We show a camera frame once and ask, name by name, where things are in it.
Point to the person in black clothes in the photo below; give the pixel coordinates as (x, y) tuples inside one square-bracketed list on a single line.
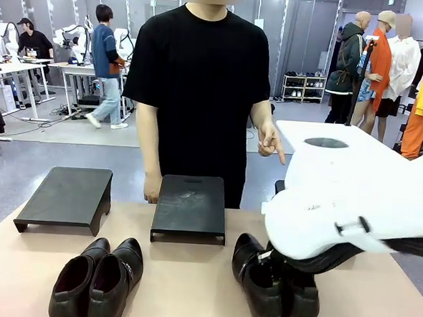
[(35, 43)]

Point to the mannequin in dark green jacket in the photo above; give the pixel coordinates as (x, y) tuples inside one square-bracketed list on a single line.
[(346, 62)]

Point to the white desk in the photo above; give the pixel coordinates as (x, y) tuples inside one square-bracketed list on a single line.
[(8, 68), (77, 67)]

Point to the person's right forearm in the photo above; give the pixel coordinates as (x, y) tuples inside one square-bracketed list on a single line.
[(149, 140)]

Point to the mannequin in white shirt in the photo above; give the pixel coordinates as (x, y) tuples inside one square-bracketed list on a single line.
[(404, 66)]

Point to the black box under desk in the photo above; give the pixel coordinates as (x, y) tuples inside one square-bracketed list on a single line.
[(89, 100)]

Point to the person in black T-shirt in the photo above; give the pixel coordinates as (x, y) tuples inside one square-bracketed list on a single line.
[(201, 93)]

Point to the mannequin in orange vest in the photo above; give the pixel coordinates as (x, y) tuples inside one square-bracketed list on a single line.
[(379, 64)]

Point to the white shoe rack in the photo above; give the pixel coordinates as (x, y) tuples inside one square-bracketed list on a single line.
[(303, 88)]

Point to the person's left hand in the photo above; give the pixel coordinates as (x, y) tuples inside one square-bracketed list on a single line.
[(270, 140)]

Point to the blue cap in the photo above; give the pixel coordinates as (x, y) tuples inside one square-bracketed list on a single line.
[(72, 61)]

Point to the large white table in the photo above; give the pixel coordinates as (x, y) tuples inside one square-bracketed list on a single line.
[(292, 129)]

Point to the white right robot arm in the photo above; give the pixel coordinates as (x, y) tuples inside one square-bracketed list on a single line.
[(338, 195)]

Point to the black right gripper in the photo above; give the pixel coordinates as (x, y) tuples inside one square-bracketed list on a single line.
[(275, 261)]

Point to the person's left forearm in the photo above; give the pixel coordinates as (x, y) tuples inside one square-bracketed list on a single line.
[(261, 113)]

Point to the black shoe stand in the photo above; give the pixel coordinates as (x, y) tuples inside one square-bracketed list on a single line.
[(65, 196), (279, 187), (189, 211)]

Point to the person's right hand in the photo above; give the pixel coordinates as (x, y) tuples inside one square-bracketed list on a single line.
[(152, 189)]

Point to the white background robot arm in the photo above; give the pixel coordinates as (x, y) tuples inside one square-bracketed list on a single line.
[(120, 38), (10, 40), (66, 34)]

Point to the person in blue sweater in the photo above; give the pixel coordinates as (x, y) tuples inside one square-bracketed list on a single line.
[(105, 51)]

